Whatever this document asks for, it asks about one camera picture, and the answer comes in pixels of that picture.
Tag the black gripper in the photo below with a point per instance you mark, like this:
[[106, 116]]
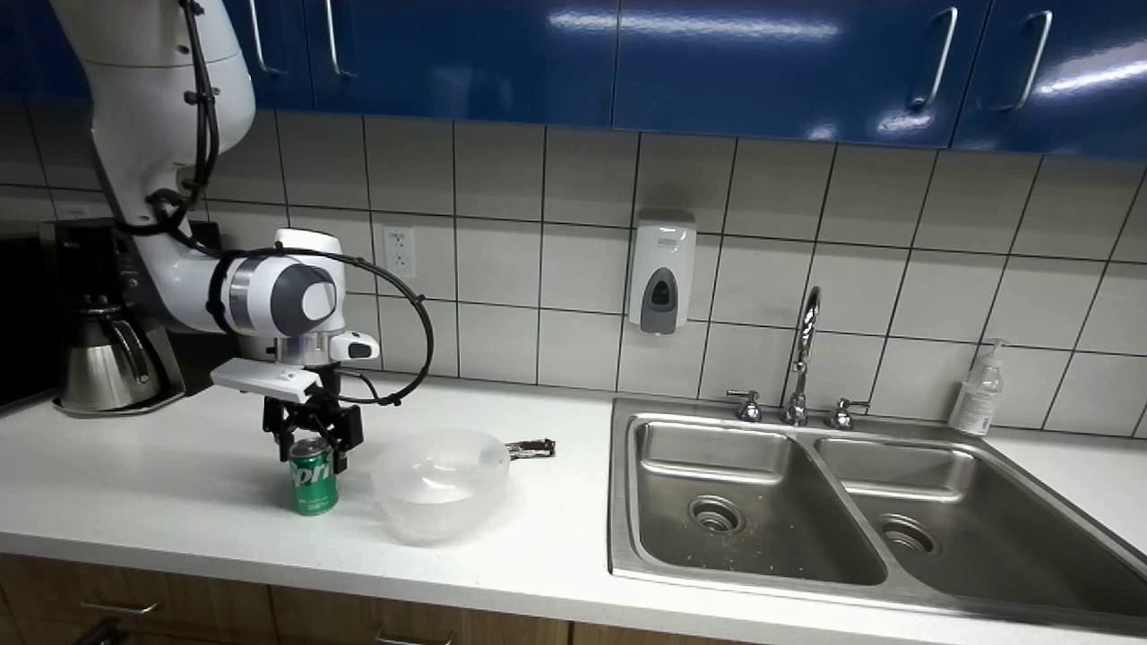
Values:
[[312, 416]]

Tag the green soda can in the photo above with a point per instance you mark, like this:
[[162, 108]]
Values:
[[312, 484]]

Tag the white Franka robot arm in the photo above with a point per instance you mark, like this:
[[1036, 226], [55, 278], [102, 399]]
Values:
[[144, 85]]

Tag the clear plastic bowl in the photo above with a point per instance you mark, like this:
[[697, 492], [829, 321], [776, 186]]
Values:
[[437, 489]]

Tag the wooden drawer front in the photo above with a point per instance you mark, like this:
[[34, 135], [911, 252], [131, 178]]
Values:
[[415, 626], [179, 603]]

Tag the small dark countertop object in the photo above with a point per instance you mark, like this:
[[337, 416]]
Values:
[[533, 448]]

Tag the steel coffee carafe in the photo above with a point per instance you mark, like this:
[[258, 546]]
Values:
[[107, 361]]

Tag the black coffee maker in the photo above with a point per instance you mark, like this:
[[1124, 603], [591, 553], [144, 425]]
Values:
[[82, 255]]

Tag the black microwave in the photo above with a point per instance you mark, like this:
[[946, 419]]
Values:
[[21, 323]]

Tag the blue cabinet door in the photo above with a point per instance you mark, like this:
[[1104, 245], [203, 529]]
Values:
[[789, 74], [1076, 85], [292, 49], [476, 57]]

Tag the stainless steel double sink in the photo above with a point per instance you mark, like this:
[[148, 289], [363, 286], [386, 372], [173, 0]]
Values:
[[763, 513]]

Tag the chrome sink faucet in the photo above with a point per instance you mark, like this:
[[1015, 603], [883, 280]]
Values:
[[803, 345]]

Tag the clear soap bottle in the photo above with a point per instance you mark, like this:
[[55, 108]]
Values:
[[975, 394]]

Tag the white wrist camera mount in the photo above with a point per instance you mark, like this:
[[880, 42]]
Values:
[[267, 380]]

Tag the white wall outlet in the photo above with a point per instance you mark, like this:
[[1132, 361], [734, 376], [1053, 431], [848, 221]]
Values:
[[400, 255]]

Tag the white wall soap dispenser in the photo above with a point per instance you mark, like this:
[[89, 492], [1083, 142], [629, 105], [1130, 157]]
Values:
[[659, 269]]

